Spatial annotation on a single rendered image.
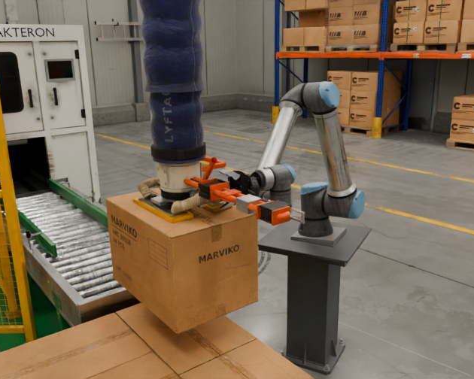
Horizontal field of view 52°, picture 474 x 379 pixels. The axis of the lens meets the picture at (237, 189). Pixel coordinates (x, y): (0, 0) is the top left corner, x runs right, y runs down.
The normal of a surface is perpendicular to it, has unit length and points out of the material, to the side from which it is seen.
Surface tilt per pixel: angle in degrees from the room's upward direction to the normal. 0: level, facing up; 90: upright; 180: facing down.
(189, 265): 90
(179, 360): 0
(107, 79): 90
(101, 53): 90
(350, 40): 87
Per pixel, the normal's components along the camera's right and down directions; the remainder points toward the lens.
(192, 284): 0.60, 0.22
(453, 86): -0.75, 0.20
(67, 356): -0.02, -0.96
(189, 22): 0.56, -0.06
